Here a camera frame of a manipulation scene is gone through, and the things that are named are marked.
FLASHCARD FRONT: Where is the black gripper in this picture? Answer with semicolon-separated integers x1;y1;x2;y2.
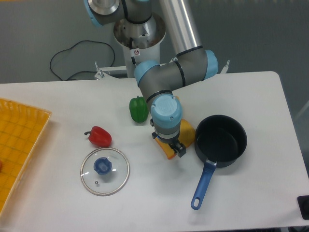
150;118;186;158

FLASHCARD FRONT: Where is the glass lid with blue knob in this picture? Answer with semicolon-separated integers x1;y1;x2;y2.
80;147;130;196

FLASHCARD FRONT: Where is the black object at table edge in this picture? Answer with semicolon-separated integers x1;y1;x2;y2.
297;195;309;220

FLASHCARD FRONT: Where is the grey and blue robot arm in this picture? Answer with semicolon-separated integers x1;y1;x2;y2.
84;0;218;157

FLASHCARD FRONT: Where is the green toy bell pepper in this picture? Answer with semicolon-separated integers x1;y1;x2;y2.
129;96;149;123

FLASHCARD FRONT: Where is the black cable on floor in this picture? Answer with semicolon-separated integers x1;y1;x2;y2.
49;40;115;82

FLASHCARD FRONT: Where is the red toy bell pepper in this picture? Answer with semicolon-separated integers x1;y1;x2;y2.
84;126;112;147

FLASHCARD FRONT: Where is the black saucepan with blue handle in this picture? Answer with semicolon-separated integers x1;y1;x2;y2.
191;115;247;210

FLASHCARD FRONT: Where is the yellow plastic basket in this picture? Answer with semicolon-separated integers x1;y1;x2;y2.
0;98;52;213

